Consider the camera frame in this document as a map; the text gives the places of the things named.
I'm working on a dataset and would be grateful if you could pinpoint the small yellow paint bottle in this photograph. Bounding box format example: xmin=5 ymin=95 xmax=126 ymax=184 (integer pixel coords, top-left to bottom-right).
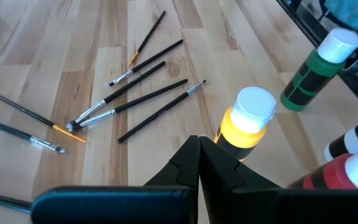
xmin=213 ymin=86 xmax=278 ymax=162

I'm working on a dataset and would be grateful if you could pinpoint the pale blue plastic sheet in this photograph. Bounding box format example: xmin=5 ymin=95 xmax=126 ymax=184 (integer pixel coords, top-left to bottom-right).
xmin=323 ymin=0 xmax=358 ymax=31

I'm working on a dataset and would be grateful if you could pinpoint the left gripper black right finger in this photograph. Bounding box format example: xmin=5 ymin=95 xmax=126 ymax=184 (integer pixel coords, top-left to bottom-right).
xmin=199 ymin=136 xmax=282 ymax=191

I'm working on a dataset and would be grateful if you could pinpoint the small red paint bottle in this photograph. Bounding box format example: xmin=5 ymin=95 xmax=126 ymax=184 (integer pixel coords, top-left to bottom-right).
xmin=286 ymin=144 xmax=358 ymax=190

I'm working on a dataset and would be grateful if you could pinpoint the small white paint bottle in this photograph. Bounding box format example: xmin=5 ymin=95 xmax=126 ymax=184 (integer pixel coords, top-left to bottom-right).
xmin=323 ymin=111 xmax=358 ymax=162

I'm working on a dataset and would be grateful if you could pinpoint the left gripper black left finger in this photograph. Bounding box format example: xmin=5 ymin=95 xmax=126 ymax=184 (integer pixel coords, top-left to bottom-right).
xmin=144 ymin=134 xmax=201 ymax=188

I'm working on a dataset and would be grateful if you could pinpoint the small black table camera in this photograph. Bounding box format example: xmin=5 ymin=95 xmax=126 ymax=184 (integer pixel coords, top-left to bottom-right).
xmin=340 ymin=40 xmax=358 ymax=74

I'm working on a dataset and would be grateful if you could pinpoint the small green paint bottle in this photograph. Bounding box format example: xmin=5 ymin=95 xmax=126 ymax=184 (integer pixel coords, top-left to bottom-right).
xmin=280 ymin=27 xmax=358 ymax=113

